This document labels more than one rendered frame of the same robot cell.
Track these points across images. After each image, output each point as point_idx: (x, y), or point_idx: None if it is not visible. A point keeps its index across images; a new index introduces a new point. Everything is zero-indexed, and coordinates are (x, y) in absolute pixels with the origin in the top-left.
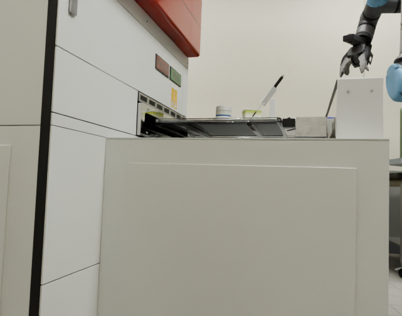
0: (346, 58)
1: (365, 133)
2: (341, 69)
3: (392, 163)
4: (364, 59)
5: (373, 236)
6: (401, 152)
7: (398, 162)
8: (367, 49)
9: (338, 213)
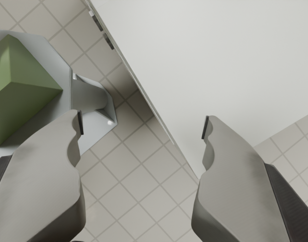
0: (257, 234)
1: None
2: (224, 129)
3: (64, 59)
4: (19, 160)
5: None
6: (53, 83)
7: (49, 42)
8: None
9: None
